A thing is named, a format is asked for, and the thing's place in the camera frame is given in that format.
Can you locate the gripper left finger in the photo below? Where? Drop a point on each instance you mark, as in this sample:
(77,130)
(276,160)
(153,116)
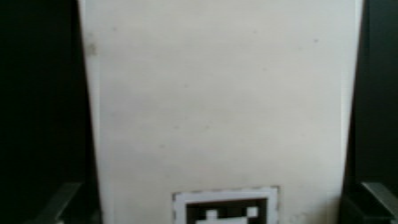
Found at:
(59,212)

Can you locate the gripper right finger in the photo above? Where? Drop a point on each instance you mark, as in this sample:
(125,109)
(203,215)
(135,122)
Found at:
(368,205)

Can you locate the white box part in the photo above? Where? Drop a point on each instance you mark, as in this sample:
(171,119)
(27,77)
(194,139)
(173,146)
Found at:
(221,85)

